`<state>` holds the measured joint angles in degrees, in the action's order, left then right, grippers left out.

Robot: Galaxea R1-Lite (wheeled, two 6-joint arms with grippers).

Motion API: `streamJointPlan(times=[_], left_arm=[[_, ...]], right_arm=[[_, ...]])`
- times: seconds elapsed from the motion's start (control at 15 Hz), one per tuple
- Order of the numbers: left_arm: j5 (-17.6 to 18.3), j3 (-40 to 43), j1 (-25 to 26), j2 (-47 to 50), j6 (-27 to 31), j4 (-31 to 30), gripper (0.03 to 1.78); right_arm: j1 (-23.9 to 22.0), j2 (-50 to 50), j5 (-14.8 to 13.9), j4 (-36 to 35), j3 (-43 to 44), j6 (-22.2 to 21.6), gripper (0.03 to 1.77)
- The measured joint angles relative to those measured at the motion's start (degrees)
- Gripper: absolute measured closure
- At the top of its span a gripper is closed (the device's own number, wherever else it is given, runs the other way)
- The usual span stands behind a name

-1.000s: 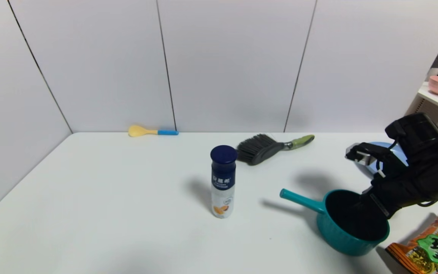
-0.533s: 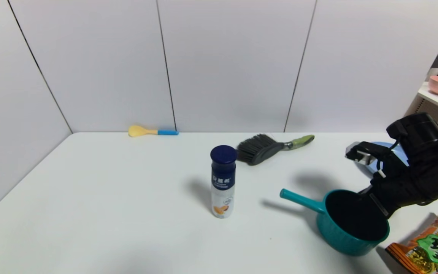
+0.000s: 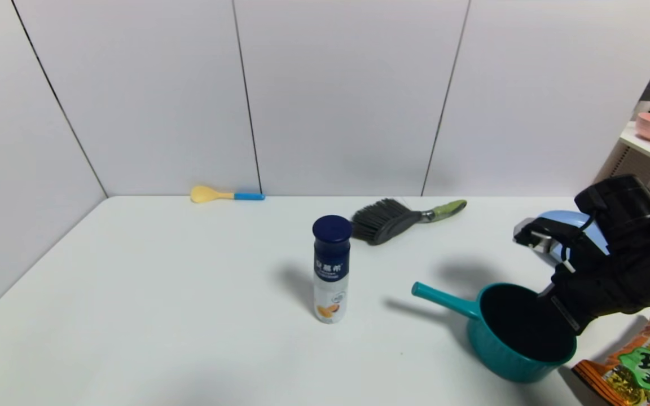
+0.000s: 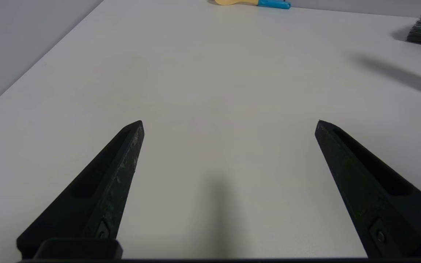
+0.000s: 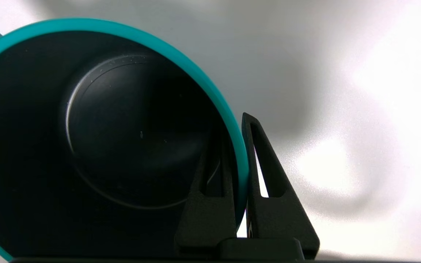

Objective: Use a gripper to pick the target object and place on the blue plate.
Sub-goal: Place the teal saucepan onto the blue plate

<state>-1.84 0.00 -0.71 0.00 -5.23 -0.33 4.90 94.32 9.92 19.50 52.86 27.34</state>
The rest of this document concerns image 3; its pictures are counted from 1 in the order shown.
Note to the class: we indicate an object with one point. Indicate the navy and white yogurt bottle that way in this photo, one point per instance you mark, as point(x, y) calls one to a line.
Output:
point(330, 265)

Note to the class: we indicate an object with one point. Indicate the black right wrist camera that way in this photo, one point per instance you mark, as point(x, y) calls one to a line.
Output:
point(618, 200)

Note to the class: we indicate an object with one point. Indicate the orange and green snack bag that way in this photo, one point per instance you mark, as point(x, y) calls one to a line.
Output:
point(641, 369)

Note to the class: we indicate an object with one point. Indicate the blue plate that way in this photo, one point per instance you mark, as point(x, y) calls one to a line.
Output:
point(557, 216)

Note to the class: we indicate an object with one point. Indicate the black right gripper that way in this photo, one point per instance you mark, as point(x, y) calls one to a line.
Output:
point(565, 312)

